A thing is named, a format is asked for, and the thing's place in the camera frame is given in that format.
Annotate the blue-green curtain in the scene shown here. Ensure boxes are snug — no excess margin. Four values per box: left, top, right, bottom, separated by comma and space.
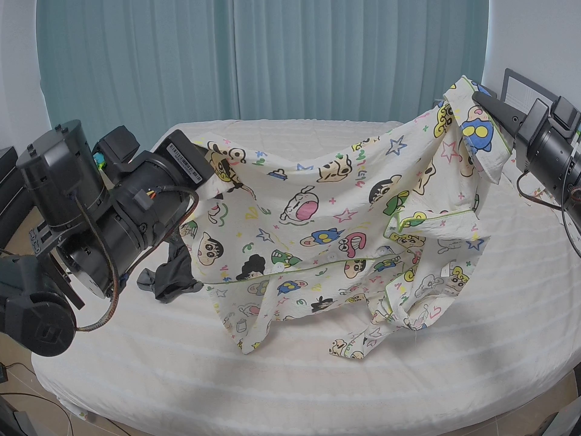
36, 0, 493, 128

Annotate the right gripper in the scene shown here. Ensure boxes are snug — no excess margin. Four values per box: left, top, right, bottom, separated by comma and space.
472, 91, 573, 199

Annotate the dark grey garment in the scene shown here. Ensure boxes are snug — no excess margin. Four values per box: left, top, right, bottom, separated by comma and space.
136, 239, 203, 303

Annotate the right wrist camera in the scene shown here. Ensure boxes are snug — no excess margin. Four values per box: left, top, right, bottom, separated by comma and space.
548, 96, 581, 131

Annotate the bed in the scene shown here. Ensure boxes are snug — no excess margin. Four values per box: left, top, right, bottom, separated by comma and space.
31, 68, 581, 436

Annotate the white printed pyjama top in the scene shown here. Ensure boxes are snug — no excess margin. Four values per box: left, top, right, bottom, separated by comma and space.
179, 75, 516, 361

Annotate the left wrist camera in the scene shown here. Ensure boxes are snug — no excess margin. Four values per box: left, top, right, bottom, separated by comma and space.
93, 125, 142, 176

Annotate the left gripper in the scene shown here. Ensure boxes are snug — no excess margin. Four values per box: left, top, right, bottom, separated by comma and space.
111, 130, 215, 252

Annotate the black cable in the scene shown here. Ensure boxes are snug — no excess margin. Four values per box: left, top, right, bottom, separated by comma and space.
75, 184, 201, 333
517, 171, 581, 259

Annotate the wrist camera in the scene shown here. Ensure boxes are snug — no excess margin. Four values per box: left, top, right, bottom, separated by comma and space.
93, 125, 142, 176
548, 96, 581, 131

